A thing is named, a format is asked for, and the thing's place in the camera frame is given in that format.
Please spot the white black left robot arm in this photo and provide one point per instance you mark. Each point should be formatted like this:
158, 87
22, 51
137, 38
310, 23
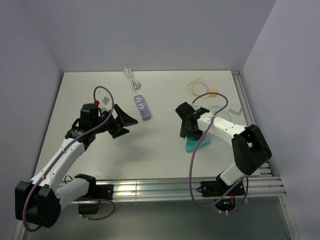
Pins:
41, 200

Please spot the teal triangular power strip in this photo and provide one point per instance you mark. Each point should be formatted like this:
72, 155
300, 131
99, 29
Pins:
191, 144

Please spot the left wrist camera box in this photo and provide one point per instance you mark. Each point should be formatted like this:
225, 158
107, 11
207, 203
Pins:
102, 104

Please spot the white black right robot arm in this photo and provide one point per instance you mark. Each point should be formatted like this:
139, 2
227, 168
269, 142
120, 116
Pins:
250, 149

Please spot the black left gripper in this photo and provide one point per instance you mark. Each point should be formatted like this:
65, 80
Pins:
117, 130

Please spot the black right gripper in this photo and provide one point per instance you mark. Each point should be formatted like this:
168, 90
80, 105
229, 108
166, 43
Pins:
184, 132

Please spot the aluminium right rail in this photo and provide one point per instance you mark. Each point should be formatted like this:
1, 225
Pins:
265, 170

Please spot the purple power strip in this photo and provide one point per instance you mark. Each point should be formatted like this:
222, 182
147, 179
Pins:
142, 107

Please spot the aluminium front rail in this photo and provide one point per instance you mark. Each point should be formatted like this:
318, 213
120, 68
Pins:
177, 189

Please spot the small white block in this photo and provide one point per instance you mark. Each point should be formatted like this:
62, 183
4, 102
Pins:
235, 109

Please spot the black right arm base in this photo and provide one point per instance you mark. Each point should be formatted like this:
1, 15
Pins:
214, 188

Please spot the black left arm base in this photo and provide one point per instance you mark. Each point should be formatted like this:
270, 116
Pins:
101, 193

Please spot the aluminium rail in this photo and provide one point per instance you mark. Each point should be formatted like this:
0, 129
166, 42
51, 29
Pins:
177, 189
265, 170

